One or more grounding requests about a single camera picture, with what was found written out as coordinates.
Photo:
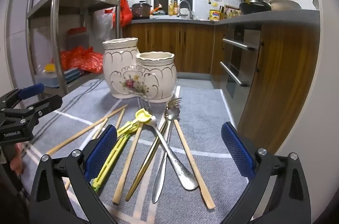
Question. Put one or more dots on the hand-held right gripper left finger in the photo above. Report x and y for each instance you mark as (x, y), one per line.
(102, 152)

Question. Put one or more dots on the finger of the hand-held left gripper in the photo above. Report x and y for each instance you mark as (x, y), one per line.
(31, 90)
(46, 105)

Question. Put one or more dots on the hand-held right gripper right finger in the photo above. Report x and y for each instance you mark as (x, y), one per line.
(238, 150)

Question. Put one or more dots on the wooden chopstick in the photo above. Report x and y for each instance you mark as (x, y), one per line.
(193, 163)
(100, 129)
(127, 163)
(120, 119)
(87, 130)

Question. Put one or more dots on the gold metal fork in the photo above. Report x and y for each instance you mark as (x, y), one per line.
(143, 168)

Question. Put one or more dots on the silver metal spoon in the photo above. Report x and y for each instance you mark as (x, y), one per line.
(158, 187)
(185, 176)

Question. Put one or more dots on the white ceramic double utensil holder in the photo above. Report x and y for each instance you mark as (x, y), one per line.
(159, 75)

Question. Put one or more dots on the person's left hand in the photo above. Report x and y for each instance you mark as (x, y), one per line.
(16, 163)

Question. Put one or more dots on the container with yellow lid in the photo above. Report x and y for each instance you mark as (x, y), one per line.
(49, 75)

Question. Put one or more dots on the stack of blue-grey trays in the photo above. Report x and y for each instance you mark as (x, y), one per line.
(74, 75)

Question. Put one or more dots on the grey striped mat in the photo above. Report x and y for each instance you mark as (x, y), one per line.
(201, 118)

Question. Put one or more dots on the large orange plastic bag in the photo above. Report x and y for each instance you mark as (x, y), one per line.
(84, 58)

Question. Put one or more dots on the metal shelf rack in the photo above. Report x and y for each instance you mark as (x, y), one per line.
(57, 28)

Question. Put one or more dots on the container with red lid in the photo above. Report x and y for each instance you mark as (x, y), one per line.
(76, 38)

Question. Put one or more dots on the built-in oven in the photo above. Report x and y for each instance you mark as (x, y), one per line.
(238, 62)

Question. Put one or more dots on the wooden lower kitchen cabinets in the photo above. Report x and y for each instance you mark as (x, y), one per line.
(286, 75)

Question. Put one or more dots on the hanging white plastic bag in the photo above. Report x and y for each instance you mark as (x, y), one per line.
(103, 25)

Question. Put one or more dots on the hanging orange plastic bag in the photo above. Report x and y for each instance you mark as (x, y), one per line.
(124, 12)

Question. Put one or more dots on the dark electric pressure cooker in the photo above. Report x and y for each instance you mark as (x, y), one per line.
(140, 11)

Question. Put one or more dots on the grey kitchen countertop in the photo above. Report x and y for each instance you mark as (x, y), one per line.
(278, 16)

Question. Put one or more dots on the black wok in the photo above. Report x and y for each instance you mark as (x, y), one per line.
(254, 8)

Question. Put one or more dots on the white casserole pot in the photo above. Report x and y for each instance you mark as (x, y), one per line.
(284, 4)

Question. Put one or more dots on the metal sink faucet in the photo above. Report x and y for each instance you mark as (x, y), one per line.
(185, 5)

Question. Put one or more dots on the yellow glass bottles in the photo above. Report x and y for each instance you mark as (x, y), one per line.
(173, 9)

